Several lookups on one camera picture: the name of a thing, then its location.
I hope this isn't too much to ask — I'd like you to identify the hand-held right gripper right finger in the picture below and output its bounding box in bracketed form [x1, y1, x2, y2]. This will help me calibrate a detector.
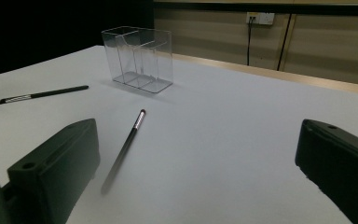
[294, 119, 358, 224]

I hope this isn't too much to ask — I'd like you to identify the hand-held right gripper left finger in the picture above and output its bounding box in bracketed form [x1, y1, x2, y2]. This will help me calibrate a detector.
[7, 118, 102, 224]

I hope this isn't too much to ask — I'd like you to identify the black pen with silver band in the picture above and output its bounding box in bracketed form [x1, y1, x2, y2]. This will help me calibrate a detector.
[101, 108, 146, 196]
[0, 85, 90, 105]

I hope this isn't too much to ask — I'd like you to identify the clear acrylic pen organizer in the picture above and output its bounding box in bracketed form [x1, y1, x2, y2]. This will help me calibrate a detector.
[101, 25, 174, 94]

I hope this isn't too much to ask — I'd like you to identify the white table mat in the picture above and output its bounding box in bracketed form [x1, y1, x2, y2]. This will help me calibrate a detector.
[0, 45, 358, 224]

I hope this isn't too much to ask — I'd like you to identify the black power cable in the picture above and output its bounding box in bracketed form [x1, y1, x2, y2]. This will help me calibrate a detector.
[246, 17, 254, 66]

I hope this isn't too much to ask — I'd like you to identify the white wall socket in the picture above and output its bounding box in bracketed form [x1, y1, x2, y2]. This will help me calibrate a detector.
[245, 11, 275, 26]

